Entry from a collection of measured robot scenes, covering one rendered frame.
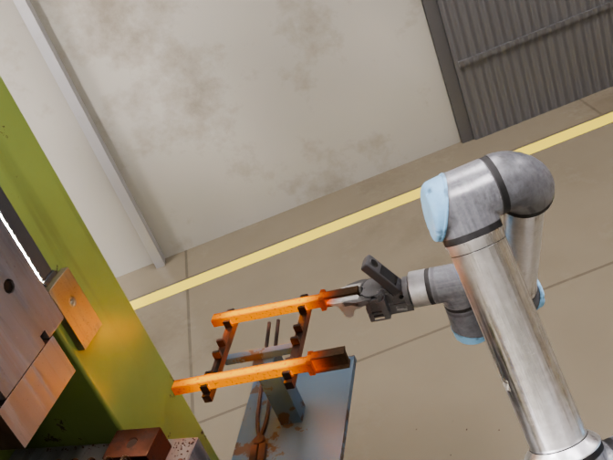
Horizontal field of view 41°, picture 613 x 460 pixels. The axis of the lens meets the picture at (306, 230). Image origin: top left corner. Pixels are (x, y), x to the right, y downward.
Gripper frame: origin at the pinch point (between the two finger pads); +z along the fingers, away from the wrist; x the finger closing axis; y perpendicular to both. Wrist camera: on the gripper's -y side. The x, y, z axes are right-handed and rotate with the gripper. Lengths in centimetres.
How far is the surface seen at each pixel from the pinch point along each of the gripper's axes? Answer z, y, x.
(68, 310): 47, -31, -30
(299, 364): 4.1, -0.9, -24.7
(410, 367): 11, 97, 80
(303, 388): 16.8, 26.3, -2.2
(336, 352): -5.1, -2.0, -24.0
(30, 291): 37, -49, -49
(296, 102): 65, 39, 238
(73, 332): 48, -27, -32
